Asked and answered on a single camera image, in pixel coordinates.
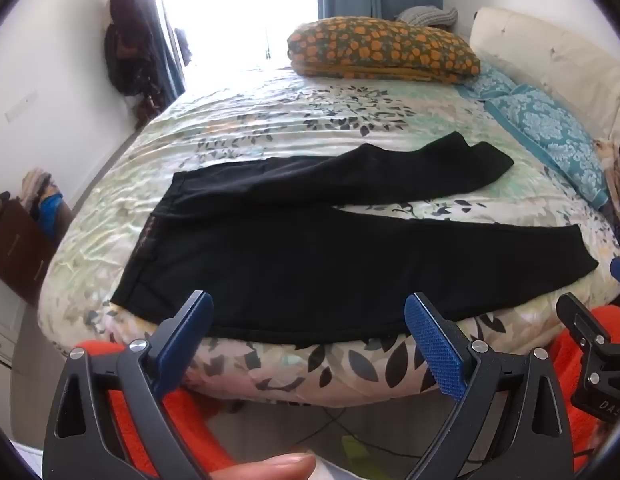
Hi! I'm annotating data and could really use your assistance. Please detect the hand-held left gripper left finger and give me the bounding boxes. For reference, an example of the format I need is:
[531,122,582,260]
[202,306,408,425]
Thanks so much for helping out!
[42,290,214,480]

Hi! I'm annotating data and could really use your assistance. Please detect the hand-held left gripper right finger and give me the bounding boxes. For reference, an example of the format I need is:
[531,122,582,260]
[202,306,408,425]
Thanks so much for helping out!
[404,291,573,480]

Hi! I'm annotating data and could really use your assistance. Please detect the black pants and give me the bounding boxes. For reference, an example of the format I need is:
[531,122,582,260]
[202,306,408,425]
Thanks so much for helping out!
[110,131,600,348]

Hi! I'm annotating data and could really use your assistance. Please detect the orange fuzzy garment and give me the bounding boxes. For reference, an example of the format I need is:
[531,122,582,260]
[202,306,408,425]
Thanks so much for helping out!
[70,305,620,478]

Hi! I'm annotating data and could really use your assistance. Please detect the brown tan cloth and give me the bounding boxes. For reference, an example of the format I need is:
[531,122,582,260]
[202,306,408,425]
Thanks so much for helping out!
[592,139,620,261]

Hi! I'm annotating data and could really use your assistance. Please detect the yellow-green floor item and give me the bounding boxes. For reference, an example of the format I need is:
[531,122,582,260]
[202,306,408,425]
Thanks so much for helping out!
[340,435,387,467]

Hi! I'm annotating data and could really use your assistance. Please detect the teal damask pillow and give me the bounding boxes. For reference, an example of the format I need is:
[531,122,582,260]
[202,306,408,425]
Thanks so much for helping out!
[485,85,610,209]
[460,67,518,102]

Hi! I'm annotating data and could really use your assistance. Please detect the brown wooden cabinet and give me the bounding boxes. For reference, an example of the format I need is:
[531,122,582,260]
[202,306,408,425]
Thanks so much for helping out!
[0,192,75,307]

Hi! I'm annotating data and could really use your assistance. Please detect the pile of clothes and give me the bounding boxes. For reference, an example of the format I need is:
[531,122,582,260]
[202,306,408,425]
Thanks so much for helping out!
[19,169,66,241]

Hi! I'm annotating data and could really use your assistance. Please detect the cream padded headboard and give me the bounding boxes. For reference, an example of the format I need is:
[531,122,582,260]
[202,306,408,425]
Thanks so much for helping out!
[469,7,620,146]

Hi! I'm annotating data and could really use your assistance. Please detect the leaf-print bedspread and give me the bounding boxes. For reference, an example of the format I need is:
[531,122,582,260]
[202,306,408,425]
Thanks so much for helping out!
[37,67,620,408]

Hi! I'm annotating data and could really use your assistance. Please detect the orange floral pillow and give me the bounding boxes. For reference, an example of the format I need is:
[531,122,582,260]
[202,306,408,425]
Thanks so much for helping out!
[286,16,482,81]

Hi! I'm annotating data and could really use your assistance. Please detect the dark hanging bag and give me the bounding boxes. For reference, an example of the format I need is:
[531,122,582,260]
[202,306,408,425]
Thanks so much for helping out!
[104,0,167,113]

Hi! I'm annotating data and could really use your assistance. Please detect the grey knitted cushion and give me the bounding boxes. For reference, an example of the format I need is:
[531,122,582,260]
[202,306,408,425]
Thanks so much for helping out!
[396,6,458,27]

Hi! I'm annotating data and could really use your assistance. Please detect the black floor cable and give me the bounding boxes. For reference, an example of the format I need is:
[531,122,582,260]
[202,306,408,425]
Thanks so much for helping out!
[310,406,491,463]

